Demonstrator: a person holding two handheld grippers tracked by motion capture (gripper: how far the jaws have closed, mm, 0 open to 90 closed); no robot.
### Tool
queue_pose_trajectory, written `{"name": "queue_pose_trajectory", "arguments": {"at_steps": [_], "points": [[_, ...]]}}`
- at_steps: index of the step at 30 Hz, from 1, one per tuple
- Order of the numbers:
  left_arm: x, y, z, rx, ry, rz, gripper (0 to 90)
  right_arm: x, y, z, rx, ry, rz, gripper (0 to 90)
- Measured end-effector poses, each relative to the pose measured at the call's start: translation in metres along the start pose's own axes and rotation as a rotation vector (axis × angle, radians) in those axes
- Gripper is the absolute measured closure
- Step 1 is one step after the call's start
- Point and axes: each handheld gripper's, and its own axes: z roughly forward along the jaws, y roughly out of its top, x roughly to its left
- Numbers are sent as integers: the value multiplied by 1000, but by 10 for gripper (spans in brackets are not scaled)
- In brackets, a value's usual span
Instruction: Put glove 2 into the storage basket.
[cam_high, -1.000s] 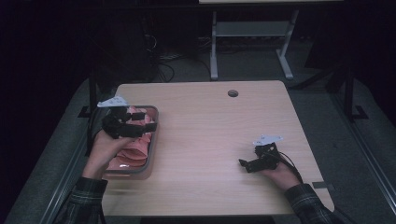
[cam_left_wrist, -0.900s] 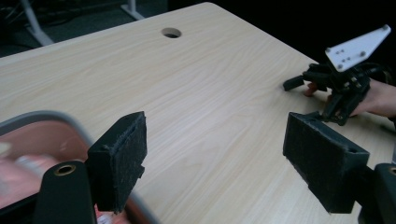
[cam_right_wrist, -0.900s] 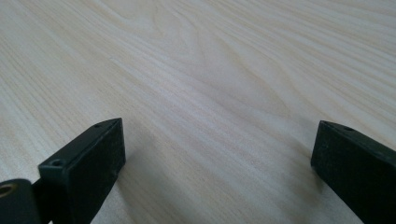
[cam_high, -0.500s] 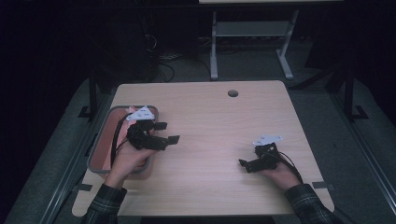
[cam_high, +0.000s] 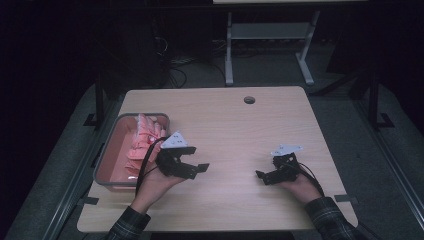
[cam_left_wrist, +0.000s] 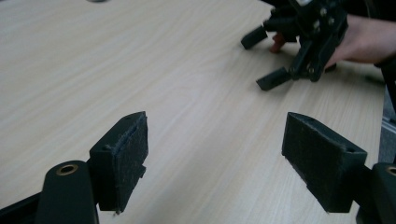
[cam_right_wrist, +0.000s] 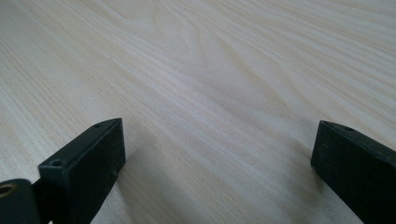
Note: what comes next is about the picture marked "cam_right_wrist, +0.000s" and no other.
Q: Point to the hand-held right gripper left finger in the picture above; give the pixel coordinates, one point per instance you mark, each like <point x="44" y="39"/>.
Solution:
<point x="84" y="168"/>

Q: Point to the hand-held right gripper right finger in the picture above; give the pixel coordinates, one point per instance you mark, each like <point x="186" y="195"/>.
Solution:
<point x="358" y="168"/>

